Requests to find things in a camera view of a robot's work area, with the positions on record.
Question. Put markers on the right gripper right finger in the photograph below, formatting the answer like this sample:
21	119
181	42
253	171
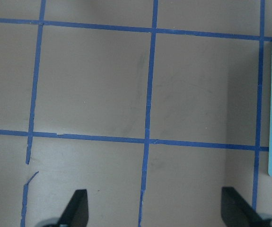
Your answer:
236	212

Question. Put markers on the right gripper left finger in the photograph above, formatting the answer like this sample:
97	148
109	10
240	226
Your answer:
76	213

